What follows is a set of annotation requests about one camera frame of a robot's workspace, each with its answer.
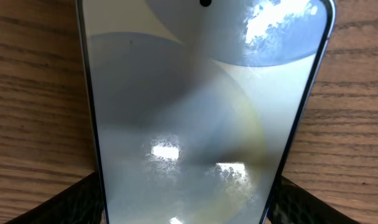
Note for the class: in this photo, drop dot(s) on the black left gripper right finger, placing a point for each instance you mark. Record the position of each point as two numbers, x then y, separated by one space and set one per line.
292 204

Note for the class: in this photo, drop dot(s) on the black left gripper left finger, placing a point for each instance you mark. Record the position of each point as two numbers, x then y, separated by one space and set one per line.
82 203

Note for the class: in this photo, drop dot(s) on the Samsung Galaxy smartphone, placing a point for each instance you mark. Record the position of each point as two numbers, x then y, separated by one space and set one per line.
194 104

